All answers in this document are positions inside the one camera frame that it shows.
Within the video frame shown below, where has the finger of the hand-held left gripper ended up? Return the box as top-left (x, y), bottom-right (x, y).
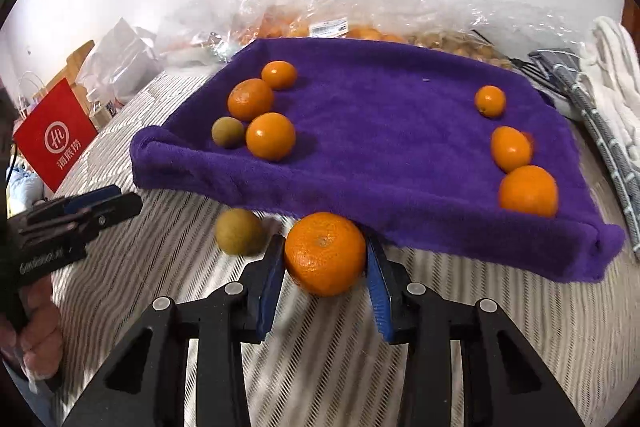
top-left (74, 192), bottom-right (145, 236)
top-left (30, 185), bottom-right (124, 224)

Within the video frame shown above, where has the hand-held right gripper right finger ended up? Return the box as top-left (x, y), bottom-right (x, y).
top-left (366, 232), bottom-right (586, 427)

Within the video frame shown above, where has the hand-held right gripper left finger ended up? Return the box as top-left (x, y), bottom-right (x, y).
top-left (62, 233), bottom-right (287, 427)

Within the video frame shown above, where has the green round fruit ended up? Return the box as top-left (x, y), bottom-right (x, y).
top-left (215, 208), bottom-right (267, 257)
top-left (211, 117), bottom-right (246, 150)

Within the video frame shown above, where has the mandarin orange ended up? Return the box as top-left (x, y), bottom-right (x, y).
top-left (284, 212), bottom-right (367, 298)

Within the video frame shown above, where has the medium orange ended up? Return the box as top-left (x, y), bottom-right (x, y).
top-left (245, 112), bottom-right (297, 162)
top-left (227, 78), bottom-right (275, 122)

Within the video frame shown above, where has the purple towel lined tray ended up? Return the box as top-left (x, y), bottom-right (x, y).
top-left (130, 38), bottom-right (627, 284)

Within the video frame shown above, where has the large round orange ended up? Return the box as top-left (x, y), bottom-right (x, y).
top-left (498, 165), bottom-right (559, 219)

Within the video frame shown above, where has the large oval orange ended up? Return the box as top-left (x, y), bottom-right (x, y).
top-left (490, 126), bottom-right (533, 173)

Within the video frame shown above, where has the clear bag of yellow fruits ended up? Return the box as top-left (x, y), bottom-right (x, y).
top-left (300, 0), bottom-right (591, 72)

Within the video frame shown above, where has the person's left hand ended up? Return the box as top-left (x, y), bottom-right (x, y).
top-left (0, 276), bottom-right (64, 380)

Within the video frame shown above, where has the light blue cloth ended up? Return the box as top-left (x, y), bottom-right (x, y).
top-left (7, 167), bottom-right (51, 202)

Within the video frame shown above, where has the red paper bag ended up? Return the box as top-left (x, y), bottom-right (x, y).
top-left (12, 78), bottom-right (99, 192)

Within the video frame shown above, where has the white paper bag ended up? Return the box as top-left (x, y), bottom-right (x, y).
top-left (12, 72), bottom-right (48, 122)

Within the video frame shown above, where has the striped bed sheet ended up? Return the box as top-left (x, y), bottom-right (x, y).
top-left (50, 72), bottom-right (640, 427)

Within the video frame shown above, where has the white plastic bag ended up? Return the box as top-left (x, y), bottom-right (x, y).
top-left (75, 18), bottom-right (163, 102)

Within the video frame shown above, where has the person's blue clothing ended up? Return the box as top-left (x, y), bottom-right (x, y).
top-left (5, 372), bottom-right (56, 427)

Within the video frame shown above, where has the small orange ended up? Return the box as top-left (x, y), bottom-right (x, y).
top-left (474, 85), bottom-right (507, 118)
top-left (261, 61), bottom-right (298, 90)

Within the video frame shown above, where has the clear plastic bag of oranges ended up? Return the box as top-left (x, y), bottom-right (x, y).
top-left (160, 0), bottom-right (416, 68)

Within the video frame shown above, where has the blue grey plaid cloth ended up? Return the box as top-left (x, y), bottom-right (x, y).
top-left (527, 48), bottom-right (640, 258)

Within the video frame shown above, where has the white striped cloth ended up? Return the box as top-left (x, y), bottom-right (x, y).
top-left (575, 16), bottom-right (640, 188)

